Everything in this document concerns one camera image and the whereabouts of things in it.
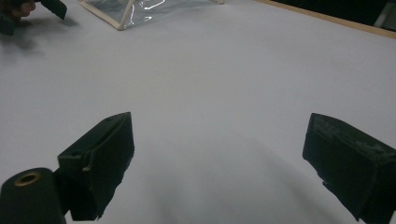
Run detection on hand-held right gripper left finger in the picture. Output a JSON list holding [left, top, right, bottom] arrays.
[[56, 111, 135, 222]]

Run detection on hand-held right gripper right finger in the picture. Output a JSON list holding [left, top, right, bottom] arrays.
[[302, 112, 396, 224]]

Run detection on clear plastic bag beige trim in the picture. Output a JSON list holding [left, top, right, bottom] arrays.
[[78, 0, 225, 32]]

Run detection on white table sheet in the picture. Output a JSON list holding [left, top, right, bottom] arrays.
[[0, 0, 396, 224]]

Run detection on wooden table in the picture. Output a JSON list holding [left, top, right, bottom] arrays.
[[253, 0, 396, 40]]

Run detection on grey metal stand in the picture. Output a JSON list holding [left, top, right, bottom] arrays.
[[373, 0, 396, 32]]

